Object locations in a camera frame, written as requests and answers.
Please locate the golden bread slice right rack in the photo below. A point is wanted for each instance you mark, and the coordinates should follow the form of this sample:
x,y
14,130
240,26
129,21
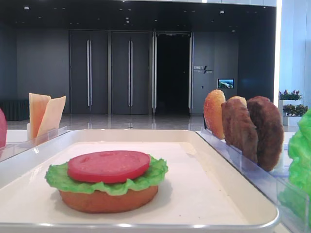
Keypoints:
x,y
213,112

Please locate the red tomato slice on tray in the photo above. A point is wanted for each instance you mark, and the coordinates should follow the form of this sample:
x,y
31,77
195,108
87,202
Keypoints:
x,y
108,166

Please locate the brown meat patty front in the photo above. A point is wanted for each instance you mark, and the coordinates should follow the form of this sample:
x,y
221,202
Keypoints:
x,y
239,130

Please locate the yellow cheese slice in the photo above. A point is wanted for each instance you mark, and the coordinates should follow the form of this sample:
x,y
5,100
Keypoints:
x,y
52,115

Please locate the dark brown meat patty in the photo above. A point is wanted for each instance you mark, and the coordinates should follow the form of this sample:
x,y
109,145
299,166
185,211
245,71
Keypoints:
x,y
267,119

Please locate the green lettuce leaf on tray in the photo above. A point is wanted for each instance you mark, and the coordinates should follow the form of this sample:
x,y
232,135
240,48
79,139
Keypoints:
x,y
57,177

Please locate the pale orange cheese slice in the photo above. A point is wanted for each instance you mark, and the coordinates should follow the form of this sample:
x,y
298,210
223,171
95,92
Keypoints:
x,y
37,107

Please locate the red tomato slice in rack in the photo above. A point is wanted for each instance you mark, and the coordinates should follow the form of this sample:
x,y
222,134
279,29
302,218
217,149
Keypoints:
x,y
3,129

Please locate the green lettuce leaf in rack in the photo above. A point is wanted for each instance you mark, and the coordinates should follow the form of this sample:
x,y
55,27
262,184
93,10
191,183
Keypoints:
x,y
300,160

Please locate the dark double door middle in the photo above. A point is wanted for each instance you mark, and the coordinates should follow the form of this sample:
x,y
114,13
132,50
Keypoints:
x,y
130,73

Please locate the dark double door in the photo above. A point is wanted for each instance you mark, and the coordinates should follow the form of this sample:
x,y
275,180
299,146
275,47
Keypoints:
x,y
130,73
89,72

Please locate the white rectangular serving tray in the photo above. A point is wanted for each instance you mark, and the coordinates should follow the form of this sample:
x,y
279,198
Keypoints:
x,y
202,192

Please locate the dark double door left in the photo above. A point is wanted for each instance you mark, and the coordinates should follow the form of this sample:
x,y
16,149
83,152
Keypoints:
x,y
89,72

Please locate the bottom bun slice on tray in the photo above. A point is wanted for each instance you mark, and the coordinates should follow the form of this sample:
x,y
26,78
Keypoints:
x,y
101,202

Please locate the white planter with flowers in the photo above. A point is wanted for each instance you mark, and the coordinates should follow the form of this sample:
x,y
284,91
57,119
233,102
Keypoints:
x,y
291,107

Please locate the clear acrylic left rack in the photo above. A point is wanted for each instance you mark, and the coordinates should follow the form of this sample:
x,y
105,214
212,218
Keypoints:
x,y
14,148

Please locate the clear acrylic rack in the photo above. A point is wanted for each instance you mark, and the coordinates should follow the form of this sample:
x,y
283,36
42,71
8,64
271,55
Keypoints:
x,y
14,148
271,184

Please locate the clear acrylic right rack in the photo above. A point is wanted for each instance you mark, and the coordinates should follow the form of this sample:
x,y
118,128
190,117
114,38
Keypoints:
x,y
271,184

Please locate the small wall display screen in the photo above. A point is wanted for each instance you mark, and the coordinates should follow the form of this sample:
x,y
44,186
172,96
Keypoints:
x,y
225,83

